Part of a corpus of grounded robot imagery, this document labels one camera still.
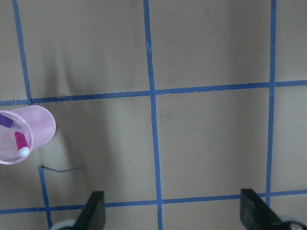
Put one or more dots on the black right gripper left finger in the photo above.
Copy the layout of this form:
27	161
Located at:
93	215

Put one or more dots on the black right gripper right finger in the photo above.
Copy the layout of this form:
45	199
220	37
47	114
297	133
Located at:
255	214

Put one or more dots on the pink mesh cup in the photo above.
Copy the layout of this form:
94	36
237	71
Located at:
38	126

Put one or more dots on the purple pen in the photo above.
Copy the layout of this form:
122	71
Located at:
9	123

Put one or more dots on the pink pen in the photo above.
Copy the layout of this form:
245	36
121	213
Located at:
22	144

